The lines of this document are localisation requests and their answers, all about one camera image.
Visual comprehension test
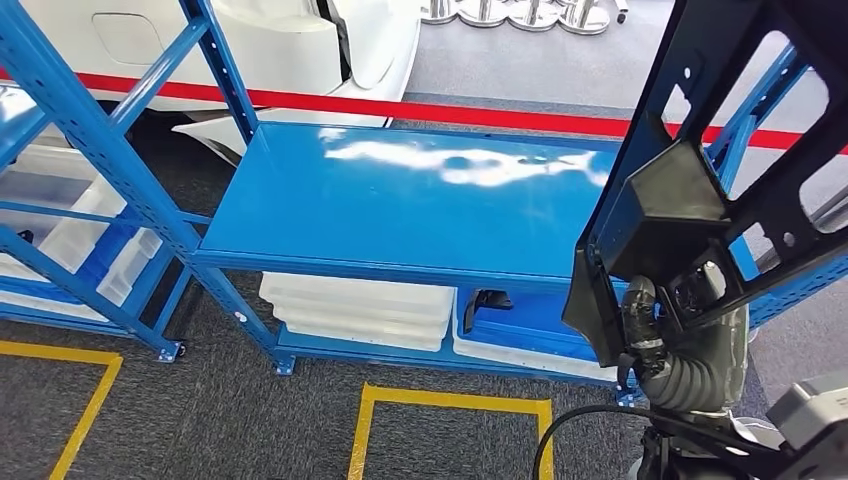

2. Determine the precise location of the white plastic tray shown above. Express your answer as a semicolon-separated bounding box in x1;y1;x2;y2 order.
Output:
284;321;446;354
271;304;453;339
258;271;457;319

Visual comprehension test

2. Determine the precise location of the black plastic plate frame part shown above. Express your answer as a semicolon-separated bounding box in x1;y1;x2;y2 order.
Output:
561;0;848;369

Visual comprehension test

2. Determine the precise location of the red barrier belt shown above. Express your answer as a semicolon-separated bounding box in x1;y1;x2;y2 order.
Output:
0;66;848;157

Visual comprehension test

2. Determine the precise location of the black right camera bracket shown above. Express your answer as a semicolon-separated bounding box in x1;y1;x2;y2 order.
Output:
639;410;848;480

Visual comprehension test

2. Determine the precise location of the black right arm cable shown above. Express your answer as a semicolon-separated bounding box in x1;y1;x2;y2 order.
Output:
531;402;664;480

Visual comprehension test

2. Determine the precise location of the white plastic bin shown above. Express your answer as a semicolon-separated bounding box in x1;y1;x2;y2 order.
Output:
451;317;621;384

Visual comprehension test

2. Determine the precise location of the large blue plastic bin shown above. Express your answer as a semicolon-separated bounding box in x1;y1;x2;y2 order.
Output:
453;288;627;364

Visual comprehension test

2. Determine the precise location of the blue metal shelf rack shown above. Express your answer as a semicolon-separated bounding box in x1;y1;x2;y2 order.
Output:
0;0;848;409
0;86;193;364

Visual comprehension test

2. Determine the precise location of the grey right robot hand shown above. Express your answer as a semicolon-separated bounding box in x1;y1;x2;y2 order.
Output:
619;261;750;407

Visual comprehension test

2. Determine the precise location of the white car body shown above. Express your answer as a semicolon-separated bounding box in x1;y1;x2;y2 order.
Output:
19;0;422;160

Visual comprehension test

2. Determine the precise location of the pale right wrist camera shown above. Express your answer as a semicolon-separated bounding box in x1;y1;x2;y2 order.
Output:
767;370;848;458

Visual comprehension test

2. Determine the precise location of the translucent plastic bin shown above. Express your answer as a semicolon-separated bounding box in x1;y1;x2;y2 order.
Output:
29;175;127;273
95;228;164;307

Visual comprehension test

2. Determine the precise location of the small blue plastic bin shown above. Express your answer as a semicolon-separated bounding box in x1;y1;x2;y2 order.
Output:
72;221;140;286

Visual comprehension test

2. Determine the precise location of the chrome stanchion base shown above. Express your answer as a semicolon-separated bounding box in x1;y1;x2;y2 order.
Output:
458;0;511;29
558;0;611;36
506;0;561;32
420;0;460;26

